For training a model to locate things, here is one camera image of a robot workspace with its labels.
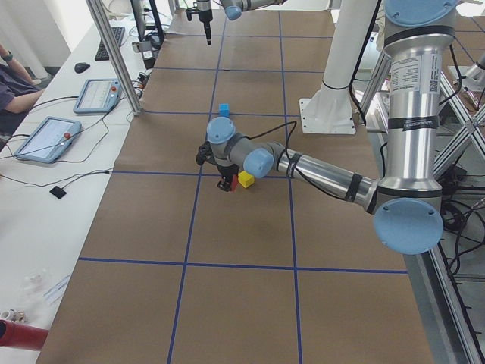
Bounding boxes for person in dark shirt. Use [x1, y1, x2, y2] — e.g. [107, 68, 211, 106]
[1, 45, 44, 137]

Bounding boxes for black computer monitor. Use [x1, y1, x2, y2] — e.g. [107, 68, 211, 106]
[130, 0, 164, 50]

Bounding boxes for near teach pendant tablet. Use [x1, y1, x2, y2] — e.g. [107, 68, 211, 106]
[14, 117, 82, 164]

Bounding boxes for red fire extinguisher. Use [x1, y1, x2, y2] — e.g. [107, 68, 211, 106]
[1, 320, 49, 351]

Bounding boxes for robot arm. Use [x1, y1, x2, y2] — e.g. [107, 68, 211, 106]
[196, 1, 457, 255]
[186, 0, 285, 46]

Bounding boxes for teach pendant tablet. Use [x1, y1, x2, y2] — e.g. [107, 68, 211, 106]
[73, 79, 122, 115]
[14, 117, 82, 164]

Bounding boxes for black keyboard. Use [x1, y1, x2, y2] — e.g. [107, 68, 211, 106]
[94, 26, 126, 62]

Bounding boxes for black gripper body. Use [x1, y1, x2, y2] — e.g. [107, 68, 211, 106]
[196, 0, 212, 23]
[217, 165, 238, 182]

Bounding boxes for blue foam cube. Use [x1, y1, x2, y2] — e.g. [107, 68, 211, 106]
[218, 103, 230, 118]

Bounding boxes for far teach pendant tablet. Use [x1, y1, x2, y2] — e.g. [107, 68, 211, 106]
[73, 79, 122, 115]

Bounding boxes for aluminium frame post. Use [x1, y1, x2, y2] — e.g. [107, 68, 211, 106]
[86, 0, 142, 116]

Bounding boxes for black computer mouse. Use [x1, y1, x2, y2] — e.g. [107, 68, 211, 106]
[74, 62, 91, 74]

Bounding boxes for red foam cube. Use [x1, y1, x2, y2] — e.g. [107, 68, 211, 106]
[230, 174, 239, 192]

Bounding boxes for small black square pad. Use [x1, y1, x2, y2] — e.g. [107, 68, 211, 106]
[49, 186, 67, 199]

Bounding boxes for yellow foam cube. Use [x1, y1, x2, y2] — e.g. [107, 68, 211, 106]
[238, 171, 255, 189]

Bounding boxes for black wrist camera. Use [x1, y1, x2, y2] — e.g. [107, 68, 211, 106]
[196, 141, 215, 166]

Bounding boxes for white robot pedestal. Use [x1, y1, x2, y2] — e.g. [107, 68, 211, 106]
[299, 0, 380, 135]

